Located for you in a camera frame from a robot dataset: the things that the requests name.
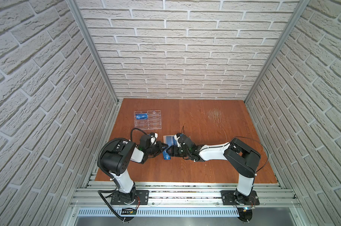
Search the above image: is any blue credit card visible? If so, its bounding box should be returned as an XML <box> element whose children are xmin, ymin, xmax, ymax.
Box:
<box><xmin>163</xmin><ymin>146</ymin><xmax>172</xmax><ymax>160</ymax></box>

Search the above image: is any tan leather card holder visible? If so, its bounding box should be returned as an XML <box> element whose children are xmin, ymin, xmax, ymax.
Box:
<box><xmin>163</xmin><ymin>135</ymin><xmax>180</xmax><ymax>147</ymax></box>

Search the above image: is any clear plastic organizer box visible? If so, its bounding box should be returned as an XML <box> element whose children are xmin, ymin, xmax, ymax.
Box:
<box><xmin>133</xmin><ymin>110</ymin><xmax>162</xmax><ymax>131</ymax></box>

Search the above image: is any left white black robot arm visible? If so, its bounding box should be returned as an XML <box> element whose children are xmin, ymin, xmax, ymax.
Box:
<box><xmin>97</xmin><ymin>136</ymin><xmax>169</xmax><ymax>201</ymax></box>

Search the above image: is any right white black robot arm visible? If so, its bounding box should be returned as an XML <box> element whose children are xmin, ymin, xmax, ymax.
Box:
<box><xmin>167</xmin><ymin>134</ymin><xmax>261</xmax><ymax>200</ymax></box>

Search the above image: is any blue item in box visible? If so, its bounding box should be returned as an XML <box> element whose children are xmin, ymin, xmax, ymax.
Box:
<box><xmin>135</xmin><ymin>113</ymin><xmax>148</xmax><ymax>120</ymax></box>

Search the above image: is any perforated metal vent strip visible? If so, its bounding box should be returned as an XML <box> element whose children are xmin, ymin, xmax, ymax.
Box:
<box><xmin>78</xmin><ymin>207</ymin><xmax>239</xmax><ymax>217</ymax></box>

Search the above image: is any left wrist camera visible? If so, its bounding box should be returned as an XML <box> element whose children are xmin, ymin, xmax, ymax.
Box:
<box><xmin>139</xmin><ymin>133</ymin><xmax>158</xmax><ymax>148</ymax></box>

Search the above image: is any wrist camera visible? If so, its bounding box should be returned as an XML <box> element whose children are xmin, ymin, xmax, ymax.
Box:
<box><xmin>139</xmin><ymin>133</ymin><xmax>158</xmax><ymax>148</ymax></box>
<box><xmin>174</xmin><ymin>133</ymin><xmax>194</xmax><ymax>147</ymax></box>

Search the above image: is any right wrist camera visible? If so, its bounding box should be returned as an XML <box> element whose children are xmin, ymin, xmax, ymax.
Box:
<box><xmin>174</xmin><ymin>133</ymin><xmax>194</xmax><ymax>147</ymax></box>

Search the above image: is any left black corrugated cable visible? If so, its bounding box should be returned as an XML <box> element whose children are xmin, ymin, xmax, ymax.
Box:
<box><xmin>96</xmin><ymin>128</ymin><xmax>148</xmax><ymax>222</ymax></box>

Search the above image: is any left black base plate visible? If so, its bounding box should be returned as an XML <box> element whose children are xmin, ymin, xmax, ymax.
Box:
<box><xmin>111</xmin><ymin>190</ymin><xmax>149</xmax><ymax>205</ymax></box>

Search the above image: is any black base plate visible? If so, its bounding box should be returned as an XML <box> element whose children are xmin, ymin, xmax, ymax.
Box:
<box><xmin>220</xmin><ymin>190</ymin><xmax>260</xmax><ymax>206</ymax></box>
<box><xmin>111</xmin><ymin>190</ymin><xmax>149</xmax><ymax>205</ymax></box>

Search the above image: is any right thin black cable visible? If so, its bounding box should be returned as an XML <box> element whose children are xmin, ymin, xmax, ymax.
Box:
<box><xmin>235</xmin><ymin>136</ymin><xmax>269</xmax><ymax>173</ymax></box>

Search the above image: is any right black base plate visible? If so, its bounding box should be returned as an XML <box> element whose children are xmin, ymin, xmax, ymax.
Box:
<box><xmin>220</xmin><ymin>190</ymin><xmax>260</xmax><ymax>206</ymax></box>

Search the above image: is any aluminium rail frame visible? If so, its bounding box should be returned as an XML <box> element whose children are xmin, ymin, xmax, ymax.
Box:
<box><xmin>61</xmin><ymin>179</ymin><xmax>310</xmax><ymax>226</ymax></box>

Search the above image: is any right corner aluminium post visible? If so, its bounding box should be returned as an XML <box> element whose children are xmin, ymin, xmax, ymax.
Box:
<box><xmin>243</xmin><ymin>0</ymin><xmax>311</xmax><ymax>104</ymax></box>

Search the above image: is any corner aluminium post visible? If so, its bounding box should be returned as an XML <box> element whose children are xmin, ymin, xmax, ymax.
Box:
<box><xmin>243</xmin><ymin>0</ymin><xmax>311</xmax><ymax>104</ymax></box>
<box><xmin>67</xmin><ymin>0</ymin><xmax>119</xmax><ymax>104</ymax></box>

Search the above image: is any left corner aluminium post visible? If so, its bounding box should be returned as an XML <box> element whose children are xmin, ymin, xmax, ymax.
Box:
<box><xmin>67</xmin><ymin>0</ymin><xmax>119</xmax><ymax>104</ymax></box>

